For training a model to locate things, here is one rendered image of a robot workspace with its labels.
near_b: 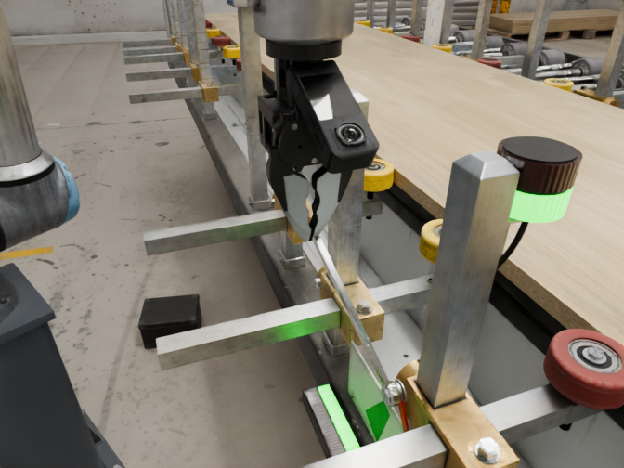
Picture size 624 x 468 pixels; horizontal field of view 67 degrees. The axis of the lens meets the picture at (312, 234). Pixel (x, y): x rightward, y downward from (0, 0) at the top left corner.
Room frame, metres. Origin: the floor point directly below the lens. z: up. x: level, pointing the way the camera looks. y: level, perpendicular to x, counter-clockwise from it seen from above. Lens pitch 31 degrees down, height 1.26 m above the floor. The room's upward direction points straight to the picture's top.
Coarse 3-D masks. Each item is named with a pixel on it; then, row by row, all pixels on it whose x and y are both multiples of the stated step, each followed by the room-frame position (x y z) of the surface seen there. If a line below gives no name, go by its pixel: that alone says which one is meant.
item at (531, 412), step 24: (480, 408) 0.31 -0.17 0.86; (504, 408) 0.31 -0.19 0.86; (528, 408) 0.31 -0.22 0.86; (552, 408) 0.31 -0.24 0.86; (576, 408) 0.32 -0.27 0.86; (408, 432) 0.29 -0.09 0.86; (432, 432) 0.29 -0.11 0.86; (504, 432) 0.29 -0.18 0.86; (528, 432) 0.30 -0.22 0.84; (336, 456) 0.26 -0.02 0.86; (360, 456) 0.26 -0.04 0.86; (384, 456) 0.26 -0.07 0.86; (408, 456) 0.26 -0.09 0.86; (432, 456) 0.26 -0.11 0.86
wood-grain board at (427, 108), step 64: (384, 64) 1.70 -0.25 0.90; (448, 64) 1.70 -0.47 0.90; (384, 128) 1.03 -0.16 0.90; (448, 128) 1.03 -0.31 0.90; (512, 128) 1.03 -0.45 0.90; (576, 128) 1.03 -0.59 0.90; (576, 192) 0.71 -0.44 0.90; (512, 256) 0.52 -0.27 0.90; (576, 256) 0.52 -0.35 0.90; (576, 320) 0.41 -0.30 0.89
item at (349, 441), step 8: (328, 384) 0.48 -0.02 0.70; (320, 392) 0.47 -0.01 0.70; (328, 392) 0.47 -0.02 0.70; (328, 400) 0.45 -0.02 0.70; (336, 400) 0.45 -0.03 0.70; (328, 408) 0.44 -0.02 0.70; (336, 408) 0.44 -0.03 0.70; (336, 416) 0.43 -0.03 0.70; (336, 424) 0.41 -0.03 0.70; (344, 424) 0.41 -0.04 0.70; (344, 432) 0.40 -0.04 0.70; (352, 432) 0.40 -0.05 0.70; (344, 440) 0.39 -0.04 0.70; (352, 440) 0.39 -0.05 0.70; (352, 448) 0.38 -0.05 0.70
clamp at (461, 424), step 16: (416, 368) 0.36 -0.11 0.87; (416, 384) 0.33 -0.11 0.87; (416, 400) 0.32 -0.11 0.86; (464, 400) 0.31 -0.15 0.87; (416, 416) 0.32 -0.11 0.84; (432, 416) 0.30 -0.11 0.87; (448, 416) 0.30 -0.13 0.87; (464, 416) 0.30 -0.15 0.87; (480, 416) 0.30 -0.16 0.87; (448, 432) 0.28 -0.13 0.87; (464, 432) 0.28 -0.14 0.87; (480, 432) 0.28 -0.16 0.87; (496, 432) 0.28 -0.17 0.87; (448, 448) 0.27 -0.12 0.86; (464, 448) 0.26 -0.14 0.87; (448, 464) 0.26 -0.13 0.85; (464, 464) 0.25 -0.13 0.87; (480, 464) 0.25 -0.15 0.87; (496, 464) 0.25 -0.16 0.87; (512, 464) 0.25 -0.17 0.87
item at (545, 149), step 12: (504, 144) 0.35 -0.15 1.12; (516, 144) 0.35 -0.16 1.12; (528, 144) 0.35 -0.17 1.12; (540, 144) 0.35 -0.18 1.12; (552, 144) 0.35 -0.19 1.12; (564, 144) 0.35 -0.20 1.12; (516, 156) 0.33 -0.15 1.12; (528, 156) 0.33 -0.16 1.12; (540, 156) 0.33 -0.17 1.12; (552, 156) 0.33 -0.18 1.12; (564, 156) 0.33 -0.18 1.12; (576, 156) 0.33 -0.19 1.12; (528, 192) 0.32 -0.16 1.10; (564, 192) 0.32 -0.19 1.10; (504, 240) 0.32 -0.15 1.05; (516, 240) 0.34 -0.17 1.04
